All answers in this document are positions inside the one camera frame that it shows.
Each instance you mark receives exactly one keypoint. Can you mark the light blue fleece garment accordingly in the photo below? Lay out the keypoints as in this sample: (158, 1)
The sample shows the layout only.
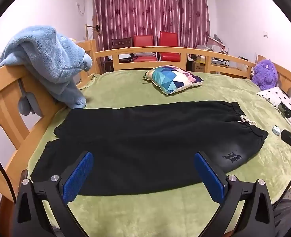
(44, 54)

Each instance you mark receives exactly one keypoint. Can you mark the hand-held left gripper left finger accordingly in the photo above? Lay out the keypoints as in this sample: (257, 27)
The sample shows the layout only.
(75, 177)

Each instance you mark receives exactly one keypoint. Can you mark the white wall switch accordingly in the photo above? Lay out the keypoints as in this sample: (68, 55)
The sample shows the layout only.
(265, 34)

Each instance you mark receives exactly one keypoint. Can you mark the person's grey trouser leg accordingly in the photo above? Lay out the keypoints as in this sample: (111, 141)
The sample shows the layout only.
(285, 214)

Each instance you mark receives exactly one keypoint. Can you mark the black smartphone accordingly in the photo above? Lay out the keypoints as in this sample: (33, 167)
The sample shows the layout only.
(285, 110)

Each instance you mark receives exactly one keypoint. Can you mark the white floral pillow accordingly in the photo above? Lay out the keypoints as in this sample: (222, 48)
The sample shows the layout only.
(281, 101)

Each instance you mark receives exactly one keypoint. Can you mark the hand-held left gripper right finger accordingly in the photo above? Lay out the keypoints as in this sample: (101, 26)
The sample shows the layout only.
(211, 177)

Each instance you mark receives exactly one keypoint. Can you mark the dark wooden chair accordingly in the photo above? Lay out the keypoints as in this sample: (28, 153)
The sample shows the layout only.
(122, 45)

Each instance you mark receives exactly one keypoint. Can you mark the green fleece blanket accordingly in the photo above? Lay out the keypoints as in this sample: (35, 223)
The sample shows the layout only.
(125, 88)

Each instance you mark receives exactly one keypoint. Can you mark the wooden bed frame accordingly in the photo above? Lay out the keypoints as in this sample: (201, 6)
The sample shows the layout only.
(7, 98)

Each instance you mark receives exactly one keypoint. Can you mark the purple plush toy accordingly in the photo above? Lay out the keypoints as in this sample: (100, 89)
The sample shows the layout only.
(265, 75)

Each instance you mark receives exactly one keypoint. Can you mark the cardboard box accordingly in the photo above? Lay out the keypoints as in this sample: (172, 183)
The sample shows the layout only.
(198, 65)

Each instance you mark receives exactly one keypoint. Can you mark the black pants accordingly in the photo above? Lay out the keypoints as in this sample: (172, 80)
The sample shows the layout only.
(140, 148)

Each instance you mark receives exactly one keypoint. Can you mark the small round blue gadget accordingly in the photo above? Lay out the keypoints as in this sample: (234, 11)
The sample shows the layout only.
(276, 129)

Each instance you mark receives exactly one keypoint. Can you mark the geometric patterned pillow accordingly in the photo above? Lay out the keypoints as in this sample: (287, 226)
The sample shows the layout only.
(172, 77)

